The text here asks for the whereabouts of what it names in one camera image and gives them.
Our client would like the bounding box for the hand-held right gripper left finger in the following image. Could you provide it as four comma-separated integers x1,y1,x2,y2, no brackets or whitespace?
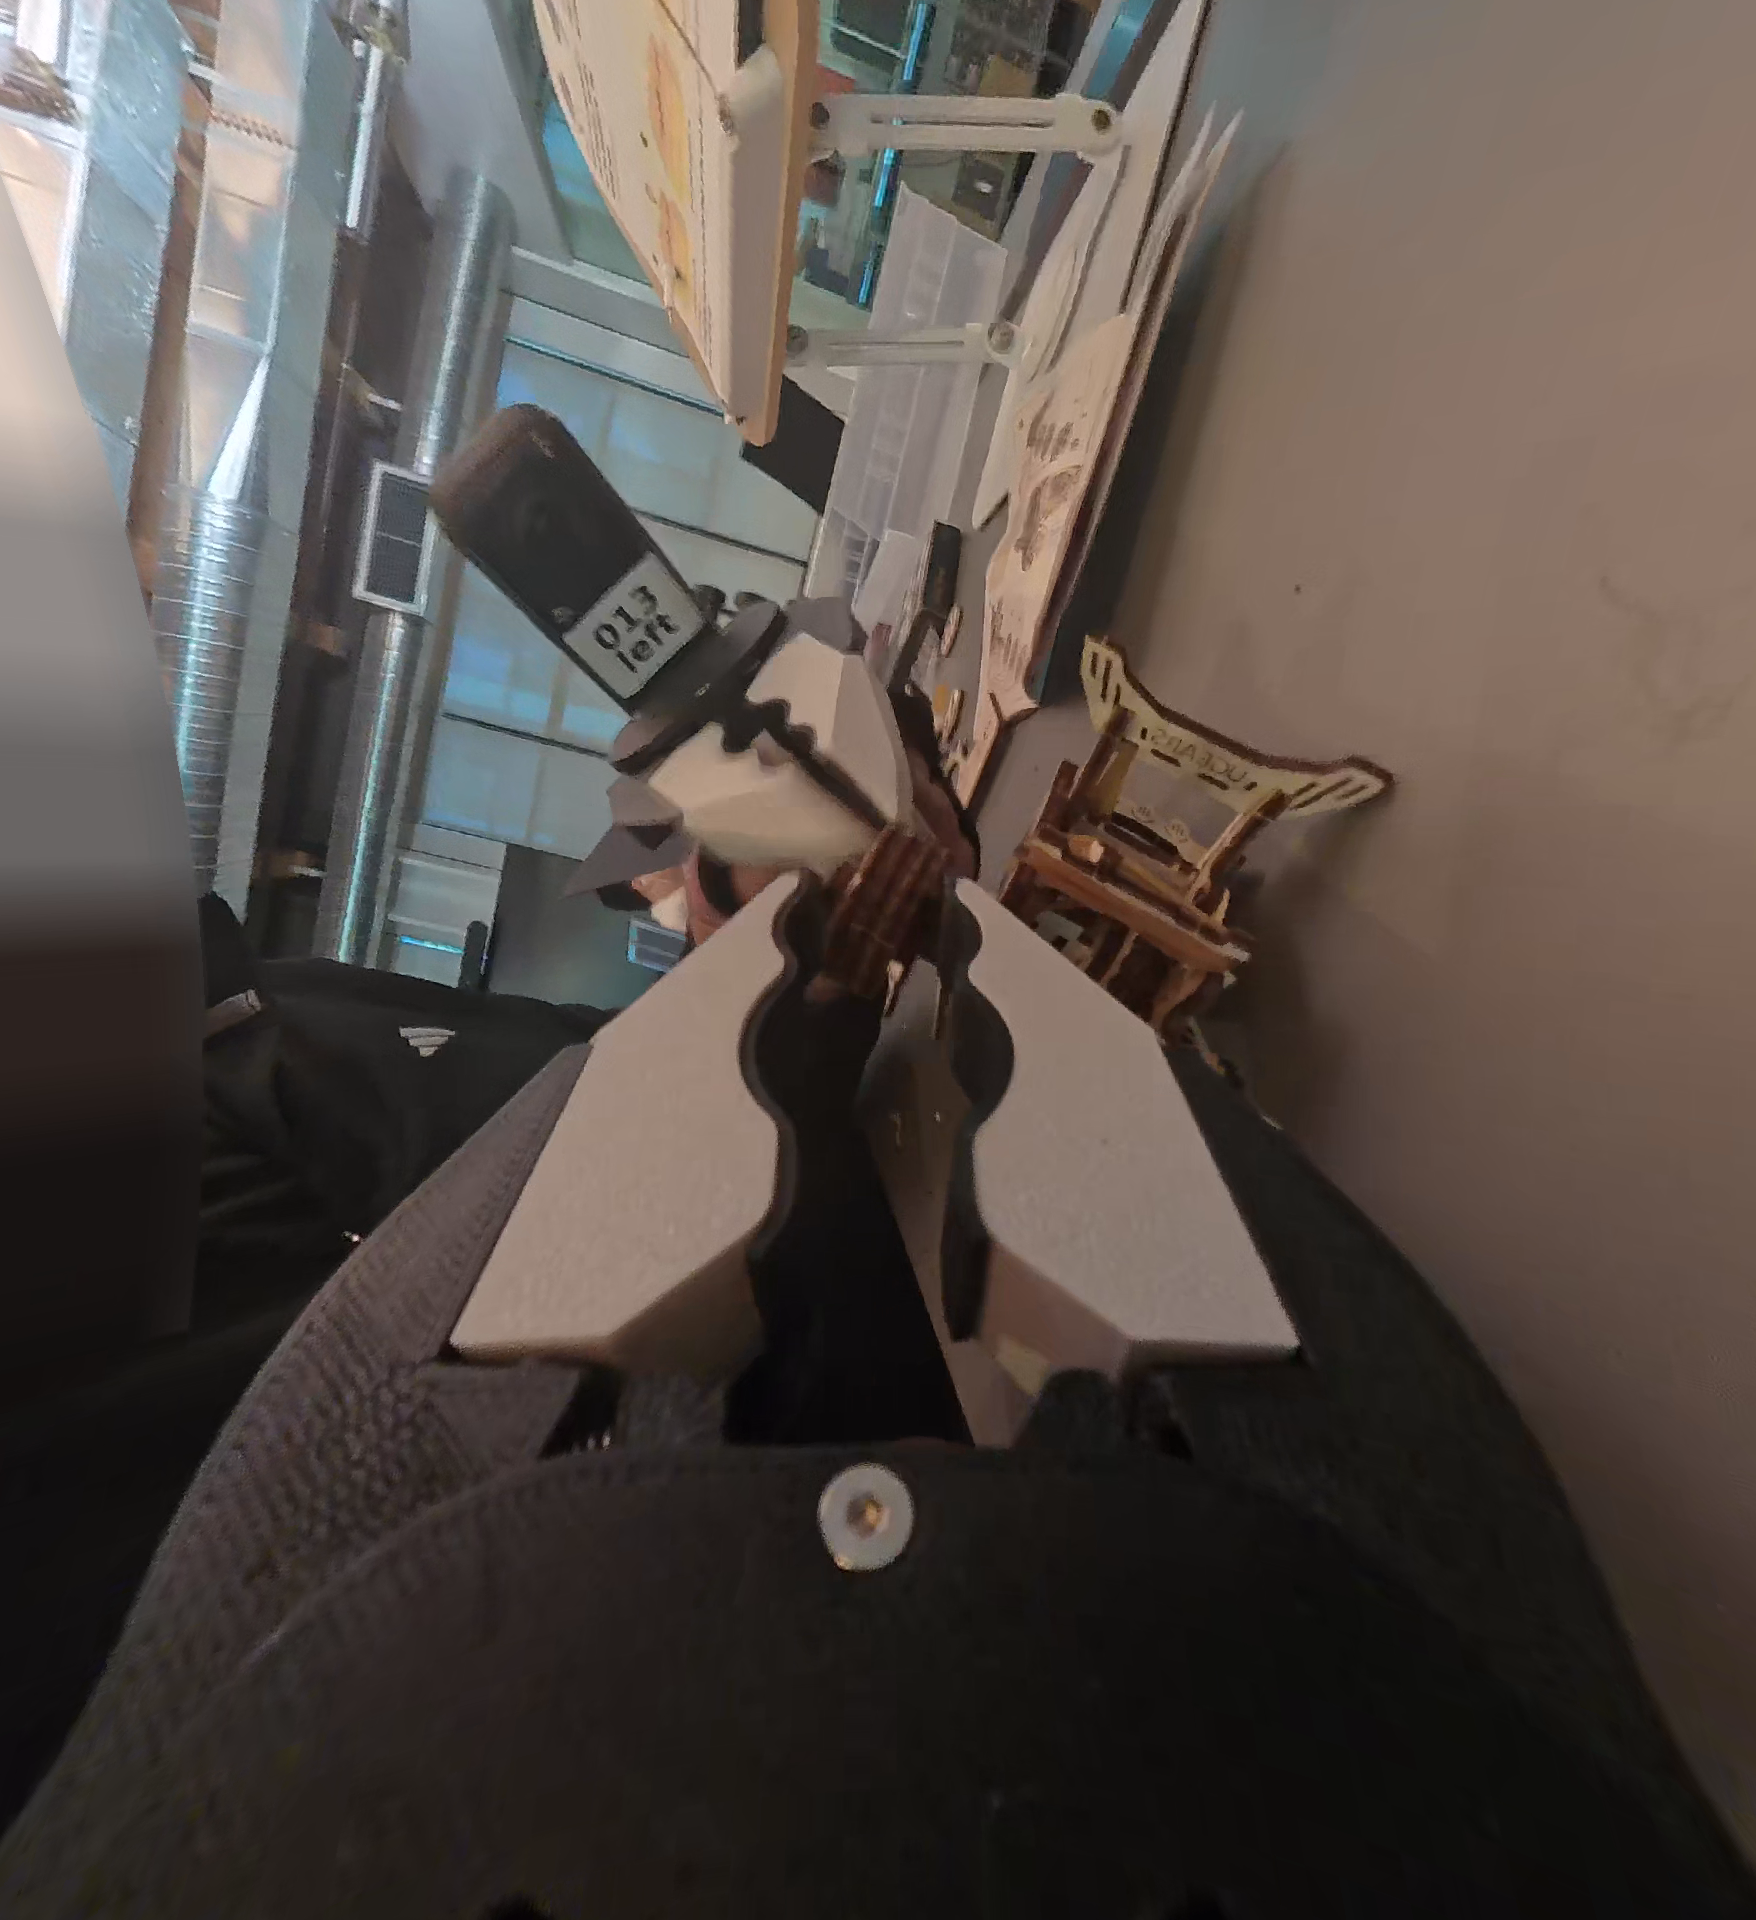
448,874,822,1373

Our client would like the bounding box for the white book stand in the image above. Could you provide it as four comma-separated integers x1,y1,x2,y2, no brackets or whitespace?
780,82,1209,391

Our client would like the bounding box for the wooden buggy model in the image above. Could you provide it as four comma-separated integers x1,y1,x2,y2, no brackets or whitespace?
990,629,1387,1053

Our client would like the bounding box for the silver ventilation duct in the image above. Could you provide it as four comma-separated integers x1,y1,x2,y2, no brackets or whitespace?
310,171,521,968
143,284,302,857

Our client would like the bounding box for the thick wooden wheel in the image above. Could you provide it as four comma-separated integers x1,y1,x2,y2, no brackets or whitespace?
819,828,956,992

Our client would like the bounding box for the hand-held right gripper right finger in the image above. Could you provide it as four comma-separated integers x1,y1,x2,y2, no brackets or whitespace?
949,878,1303,1377

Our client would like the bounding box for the person's left hand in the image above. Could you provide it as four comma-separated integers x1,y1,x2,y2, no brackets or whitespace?
636,846,761,950

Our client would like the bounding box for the person's black clothing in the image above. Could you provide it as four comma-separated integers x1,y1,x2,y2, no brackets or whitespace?
0,886,625,1920

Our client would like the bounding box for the clear plastic drawer cabinet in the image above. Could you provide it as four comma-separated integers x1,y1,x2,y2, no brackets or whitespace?
803,195,1015,601

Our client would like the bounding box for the wall vent grille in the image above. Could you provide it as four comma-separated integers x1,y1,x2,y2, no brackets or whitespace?
353,462,437,609

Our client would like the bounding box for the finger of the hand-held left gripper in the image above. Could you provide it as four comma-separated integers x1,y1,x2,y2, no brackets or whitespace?
750,599,921,839
650,718,884,876

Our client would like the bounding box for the instruction booklet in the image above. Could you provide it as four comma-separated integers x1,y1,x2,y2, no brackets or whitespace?
969,104,1254,601

